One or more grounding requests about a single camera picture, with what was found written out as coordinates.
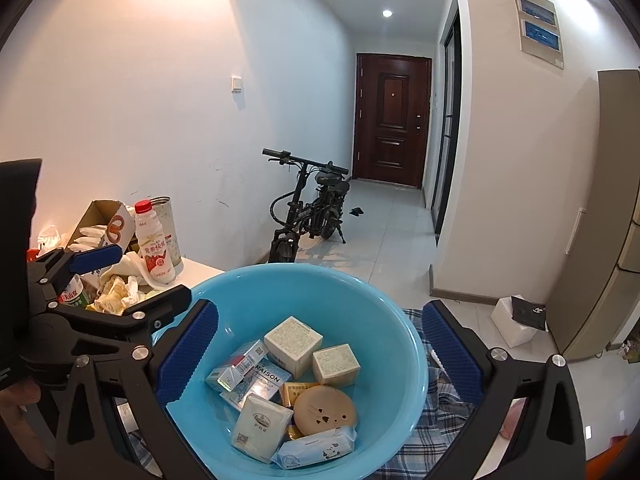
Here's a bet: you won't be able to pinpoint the blue plastic basin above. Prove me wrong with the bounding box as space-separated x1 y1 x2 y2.
150 263 430 480

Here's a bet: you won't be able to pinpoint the person's left hand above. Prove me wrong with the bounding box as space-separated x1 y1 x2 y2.
0 382 43 466

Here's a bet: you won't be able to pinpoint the blue plaid cloth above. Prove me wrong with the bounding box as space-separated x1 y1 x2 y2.
112 307 488 480

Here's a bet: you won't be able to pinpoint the black electric bicycle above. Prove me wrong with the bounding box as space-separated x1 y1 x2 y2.
261 148 351 264

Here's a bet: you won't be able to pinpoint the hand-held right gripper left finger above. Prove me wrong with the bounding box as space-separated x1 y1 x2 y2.
52 299 221 480

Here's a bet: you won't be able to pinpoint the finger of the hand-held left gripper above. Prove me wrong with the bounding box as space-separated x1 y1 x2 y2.
26 245 124 306
31 284 193 350

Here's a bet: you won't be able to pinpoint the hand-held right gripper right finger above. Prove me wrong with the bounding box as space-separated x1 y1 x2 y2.
421 299 587 480

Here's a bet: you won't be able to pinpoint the grey framed wall pictures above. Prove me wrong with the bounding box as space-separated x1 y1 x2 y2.
511 0 566 68

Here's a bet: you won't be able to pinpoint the large white carton box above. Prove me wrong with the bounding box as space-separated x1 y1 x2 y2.
263 316 324 380

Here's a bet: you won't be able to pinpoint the red and white cigarette pack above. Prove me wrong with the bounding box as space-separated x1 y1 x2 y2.
229 340 268 377

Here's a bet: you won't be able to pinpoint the green label bottle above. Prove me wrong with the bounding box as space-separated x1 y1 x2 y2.
57 275 93 308

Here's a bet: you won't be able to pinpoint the light blue flat box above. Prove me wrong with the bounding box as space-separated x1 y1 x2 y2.
222 360 293 406

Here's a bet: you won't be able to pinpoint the small wet wipes packet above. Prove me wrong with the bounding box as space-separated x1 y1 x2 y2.
276 425 358 470

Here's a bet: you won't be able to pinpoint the pink cloth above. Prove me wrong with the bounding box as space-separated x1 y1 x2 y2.
501 398 529 438

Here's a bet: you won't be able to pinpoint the red capped milk bottle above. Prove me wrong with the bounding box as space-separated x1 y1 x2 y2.
133 200 176 286

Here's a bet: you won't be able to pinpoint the crumpled yellow wrapper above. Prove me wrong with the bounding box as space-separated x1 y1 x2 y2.
92 275 141 316

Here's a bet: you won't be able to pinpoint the brown entrance door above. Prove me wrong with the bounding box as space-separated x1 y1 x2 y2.
352 52 432 190

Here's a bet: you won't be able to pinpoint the small yellow box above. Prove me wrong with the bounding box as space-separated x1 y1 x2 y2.
280 382 321 408

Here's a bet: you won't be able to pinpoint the white plastic bag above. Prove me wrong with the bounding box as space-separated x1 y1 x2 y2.
37 225 66 256

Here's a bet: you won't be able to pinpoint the small white carton box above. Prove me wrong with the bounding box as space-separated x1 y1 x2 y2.
312 343 362 389

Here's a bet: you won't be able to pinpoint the open cardboard box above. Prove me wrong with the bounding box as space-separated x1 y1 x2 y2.
65 200 137 261

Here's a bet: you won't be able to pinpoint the round tan compact case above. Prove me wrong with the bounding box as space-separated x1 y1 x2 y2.
292 385 358 436

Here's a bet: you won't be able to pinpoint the black framed glass door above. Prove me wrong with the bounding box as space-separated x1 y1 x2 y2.
431 5 462 235

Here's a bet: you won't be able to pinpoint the green and white small box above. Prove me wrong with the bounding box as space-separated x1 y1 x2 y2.
205 365 238 392

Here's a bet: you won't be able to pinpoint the black cloth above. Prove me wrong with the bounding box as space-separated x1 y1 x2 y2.
510 296 549 332

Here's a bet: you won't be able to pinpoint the white tissue packet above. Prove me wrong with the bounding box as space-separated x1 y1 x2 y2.
231 392 295 463

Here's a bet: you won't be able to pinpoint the beige refrigerator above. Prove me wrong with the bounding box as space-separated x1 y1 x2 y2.
547 69 640 361

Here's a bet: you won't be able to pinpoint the metal tin can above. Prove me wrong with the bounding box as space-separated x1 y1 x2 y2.
149 196 181 278

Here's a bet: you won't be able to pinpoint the crumpled white tissue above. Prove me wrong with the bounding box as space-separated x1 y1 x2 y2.
122 252 153 288

